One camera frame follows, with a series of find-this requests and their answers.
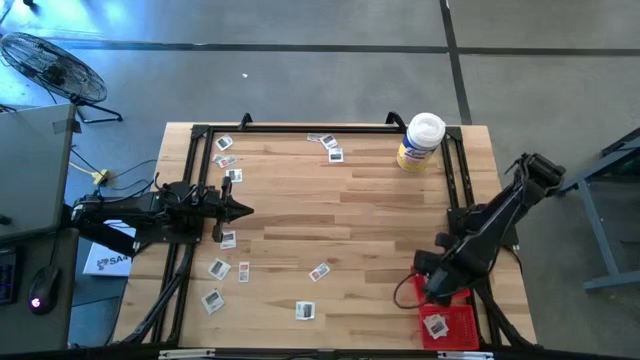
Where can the Lysol wipes canister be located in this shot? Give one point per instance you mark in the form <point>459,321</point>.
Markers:
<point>422,135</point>

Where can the white printed cardboard box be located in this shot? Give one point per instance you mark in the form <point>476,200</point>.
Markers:
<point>107,262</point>

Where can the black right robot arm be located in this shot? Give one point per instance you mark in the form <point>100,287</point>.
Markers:
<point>505,212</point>

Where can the black keyboard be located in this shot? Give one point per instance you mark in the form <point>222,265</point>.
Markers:
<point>7,275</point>

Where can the red plastic mesh basket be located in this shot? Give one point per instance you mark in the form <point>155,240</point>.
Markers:
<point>462,330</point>
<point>418,289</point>

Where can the small white packet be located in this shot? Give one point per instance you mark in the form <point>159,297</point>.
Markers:
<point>313,137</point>
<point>216,158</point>

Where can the black computer mouse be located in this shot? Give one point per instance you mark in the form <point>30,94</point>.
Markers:
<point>45,287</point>

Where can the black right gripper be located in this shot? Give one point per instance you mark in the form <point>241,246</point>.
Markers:
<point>450,272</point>

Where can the black aluminium table frame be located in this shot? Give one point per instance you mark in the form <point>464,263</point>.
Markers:
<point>300,129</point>

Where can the white packet dark print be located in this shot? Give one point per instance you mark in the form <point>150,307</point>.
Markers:
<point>228,241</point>
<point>219,269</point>
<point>336,155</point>
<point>212,301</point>
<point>428,319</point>
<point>224,143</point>
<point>438,328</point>
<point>234,175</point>
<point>305,310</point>
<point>329,141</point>

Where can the grey computer monitor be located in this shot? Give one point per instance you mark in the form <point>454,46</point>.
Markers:
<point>30,170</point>

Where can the black support bar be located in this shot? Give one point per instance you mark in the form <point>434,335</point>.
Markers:
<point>107,240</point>

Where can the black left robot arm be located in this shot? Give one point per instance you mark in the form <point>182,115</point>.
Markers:
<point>130,210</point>

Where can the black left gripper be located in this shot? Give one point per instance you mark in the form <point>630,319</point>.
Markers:
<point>222,210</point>

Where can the grey metal table frame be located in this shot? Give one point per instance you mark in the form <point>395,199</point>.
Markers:
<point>615,281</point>

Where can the black floor fan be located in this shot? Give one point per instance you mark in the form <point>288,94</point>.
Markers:
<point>55,70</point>

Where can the white metal bracket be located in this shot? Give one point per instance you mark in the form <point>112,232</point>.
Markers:
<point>465,355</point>
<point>185,353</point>

